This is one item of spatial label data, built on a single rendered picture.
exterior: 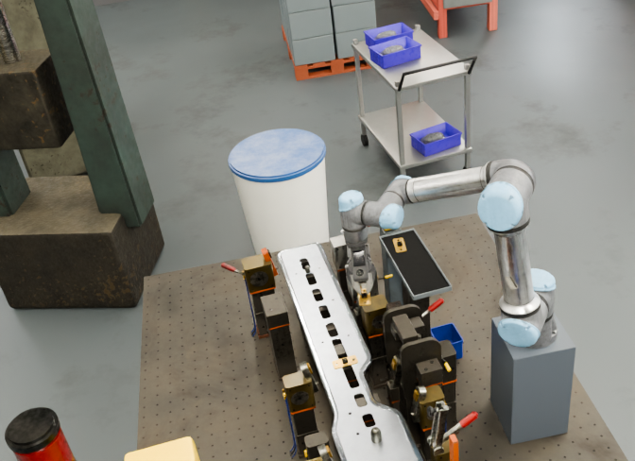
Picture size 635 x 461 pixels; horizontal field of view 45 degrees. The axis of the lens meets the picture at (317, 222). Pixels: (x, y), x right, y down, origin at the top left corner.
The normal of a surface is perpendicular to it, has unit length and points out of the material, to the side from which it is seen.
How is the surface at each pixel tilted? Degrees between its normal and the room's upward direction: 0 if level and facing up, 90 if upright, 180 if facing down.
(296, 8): 90
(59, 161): 92
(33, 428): 0
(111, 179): 90
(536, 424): 90
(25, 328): 0
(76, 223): 0
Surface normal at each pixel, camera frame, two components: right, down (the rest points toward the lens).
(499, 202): -0.48, 0.46
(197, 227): -0.11, -0.82
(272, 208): -0.15, 0.63
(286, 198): 0.19, 0.59
